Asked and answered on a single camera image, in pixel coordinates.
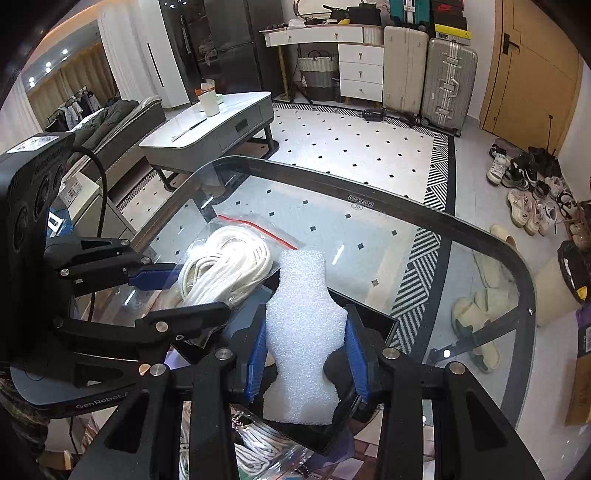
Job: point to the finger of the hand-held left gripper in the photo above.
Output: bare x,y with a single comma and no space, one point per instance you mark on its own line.
184,318
152,276

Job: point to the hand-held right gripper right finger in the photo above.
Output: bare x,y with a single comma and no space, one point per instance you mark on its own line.
358,360

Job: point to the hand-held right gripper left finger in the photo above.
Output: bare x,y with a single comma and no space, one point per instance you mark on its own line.
256,360

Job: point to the white foam piece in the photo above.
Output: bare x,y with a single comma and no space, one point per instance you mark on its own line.
304,323

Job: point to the black box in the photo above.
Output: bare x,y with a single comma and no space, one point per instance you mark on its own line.
300,436

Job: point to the person's left forearm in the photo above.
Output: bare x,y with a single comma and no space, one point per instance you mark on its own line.
23,415

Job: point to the grey bedside cabinet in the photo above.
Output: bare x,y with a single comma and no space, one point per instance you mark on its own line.
115,221

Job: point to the clothes rack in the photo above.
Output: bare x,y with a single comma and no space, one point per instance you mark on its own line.
69,110

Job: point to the grey mattress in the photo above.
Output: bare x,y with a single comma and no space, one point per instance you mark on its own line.
138,120

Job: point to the slim grey rod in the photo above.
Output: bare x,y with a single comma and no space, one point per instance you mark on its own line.
189,129

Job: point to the white coffee table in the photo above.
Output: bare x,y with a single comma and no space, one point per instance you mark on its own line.
221,120

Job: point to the white curtain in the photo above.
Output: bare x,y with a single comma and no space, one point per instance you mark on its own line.
120,55

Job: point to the white cup with orange lid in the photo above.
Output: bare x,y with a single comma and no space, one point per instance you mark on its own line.
210,99

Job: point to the white tower appliance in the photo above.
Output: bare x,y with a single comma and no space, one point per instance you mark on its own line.
166,69

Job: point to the beige round stool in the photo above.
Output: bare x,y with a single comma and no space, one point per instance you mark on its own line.
549,290

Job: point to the black white patterned rug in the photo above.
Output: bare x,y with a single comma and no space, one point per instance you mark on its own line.
351,138

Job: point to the cardboard box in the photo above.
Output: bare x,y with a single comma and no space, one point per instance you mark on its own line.
581,383

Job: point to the purple packet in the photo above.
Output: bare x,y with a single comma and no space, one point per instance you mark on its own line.
584,325

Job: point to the black round bag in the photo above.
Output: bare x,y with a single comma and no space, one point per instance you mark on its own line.
572,272

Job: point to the pile of shoes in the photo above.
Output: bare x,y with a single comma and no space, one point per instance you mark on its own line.
531,198

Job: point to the black refrigerator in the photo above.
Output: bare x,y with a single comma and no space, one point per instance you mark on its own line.
221,46

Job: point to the black dumbbell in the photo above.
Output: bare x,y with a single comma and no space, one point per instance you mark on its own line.
373,114
408,119

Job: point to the woven laundry basket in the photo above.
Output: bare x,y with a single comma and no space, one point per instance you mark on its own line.
316,74

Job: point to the white dresser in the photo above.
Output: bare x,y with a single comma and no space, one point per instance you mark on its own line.
360,69

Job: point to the silver suitcase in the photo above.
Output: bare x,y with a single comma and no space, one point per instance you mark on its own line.
450,83

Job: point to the beige suitcase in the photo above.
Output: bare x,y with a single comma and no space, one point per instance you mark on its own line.
406,69

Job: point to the wooden door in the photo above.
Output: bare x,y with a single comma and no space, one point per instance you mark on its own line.
531,69

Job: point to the stack of shoe boxes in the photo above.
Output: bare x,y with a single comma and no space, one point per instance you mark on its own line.
450,21

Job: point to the teal suitcase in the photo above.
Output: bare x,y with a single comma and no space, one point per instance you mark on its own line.
411,11

